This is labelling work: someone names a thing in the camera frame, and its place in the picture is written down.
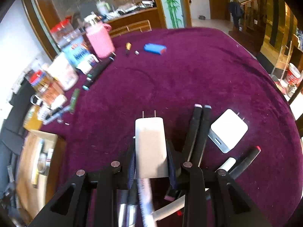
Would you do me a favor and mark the tall white charger block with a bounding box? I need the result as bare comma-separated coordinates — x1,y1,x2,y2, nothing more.
135,112,169,179

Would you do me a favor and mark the white cylindrical marker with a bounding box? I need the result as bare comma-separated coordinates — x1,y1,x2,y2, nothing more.
218,157,236,172

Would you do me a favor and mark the black marker red cap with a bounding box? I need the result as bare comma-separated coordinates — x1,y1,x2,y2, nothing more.
230,146,261,179

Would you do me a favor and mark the cardboard box tray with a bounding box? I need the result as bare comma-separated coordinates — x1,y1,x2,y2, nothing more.
16,130,66,224

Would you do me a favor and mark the black marker pink cap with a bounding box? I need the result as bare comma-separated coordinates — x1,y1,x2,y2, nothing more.
182,103,202,161

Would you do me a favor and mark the yellow tape roll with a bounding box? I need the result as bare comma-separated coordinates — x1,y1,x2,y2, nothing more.
23,105,43,131

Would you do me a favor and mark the blue white pen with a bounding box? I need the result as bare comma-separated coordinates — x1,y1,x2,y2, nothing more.
43,106,70,126

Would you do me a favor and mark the black backpack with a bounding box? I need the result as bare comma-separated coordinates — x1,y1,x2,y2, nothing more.
0,79,34,193

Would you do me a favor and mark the green cylindrical stick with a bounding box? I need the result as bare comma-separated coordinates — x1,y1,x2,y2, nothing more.
69,88,80,113

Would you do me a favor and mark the black marker blue cap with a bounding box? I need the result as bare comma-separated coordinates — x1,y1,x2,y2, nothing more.
82,57,115,91

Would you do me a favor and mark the orange printed jar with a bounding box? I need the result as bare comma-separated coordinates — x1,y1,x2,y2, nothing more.
29,70,64,107

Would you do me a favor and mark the black marker teal cap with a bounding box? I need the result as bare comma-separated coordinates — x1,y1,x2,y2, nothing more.
86,53,116,82

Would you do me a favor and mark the white round container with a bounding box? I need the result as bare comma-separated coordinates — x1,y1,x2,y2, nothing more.
47,52,79,91

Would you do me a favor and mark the red white bucket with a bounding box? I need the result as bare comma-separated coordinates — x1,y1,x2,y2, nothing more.
286,63,301,85

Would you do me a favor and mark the purple velvet tablecloth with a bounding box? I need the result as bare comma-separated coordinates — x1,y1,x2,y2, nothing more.
43,28,302,226

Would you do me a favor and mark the blue white paper box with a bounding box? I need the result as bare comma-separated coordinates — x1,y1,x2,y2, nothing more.
62,36,99,74

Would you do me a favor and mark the small yellow black screwdriver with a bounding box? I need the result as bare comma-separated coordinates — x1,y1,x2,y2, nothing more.
125,42,131,56

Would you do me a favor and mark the blue battery pack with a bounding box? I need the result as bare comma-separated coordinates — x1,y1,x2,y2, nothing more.
143,43,166,55

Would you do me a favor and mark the red lid plastic jar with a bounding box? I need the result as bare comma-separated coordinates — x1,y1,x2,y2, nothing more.
50,19,74,48

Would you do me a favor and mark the person in dark jacket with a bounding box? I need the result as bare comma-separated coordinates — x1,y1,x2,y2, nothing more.
230,0,243,31

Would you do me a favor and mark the square white wall charger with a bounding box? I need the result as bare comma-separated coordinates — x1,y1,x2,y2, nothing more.
208,109,248,154

